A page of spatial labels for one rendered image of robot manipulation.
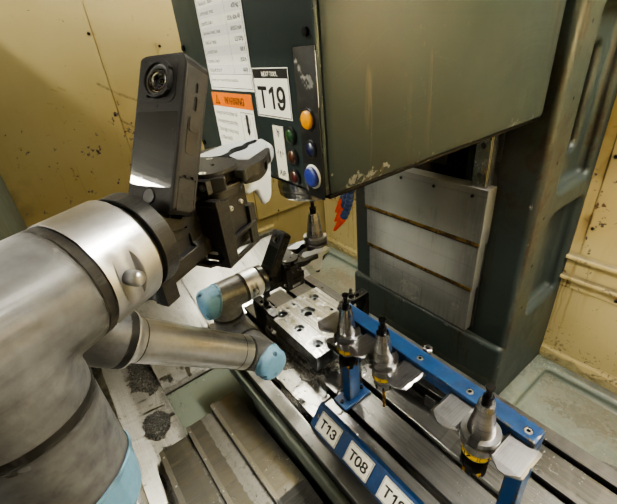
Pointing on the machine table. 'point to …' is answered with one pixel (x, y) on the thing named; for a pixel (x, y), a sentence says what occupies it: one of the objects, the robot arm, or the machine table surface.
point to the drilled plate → (318, 355)
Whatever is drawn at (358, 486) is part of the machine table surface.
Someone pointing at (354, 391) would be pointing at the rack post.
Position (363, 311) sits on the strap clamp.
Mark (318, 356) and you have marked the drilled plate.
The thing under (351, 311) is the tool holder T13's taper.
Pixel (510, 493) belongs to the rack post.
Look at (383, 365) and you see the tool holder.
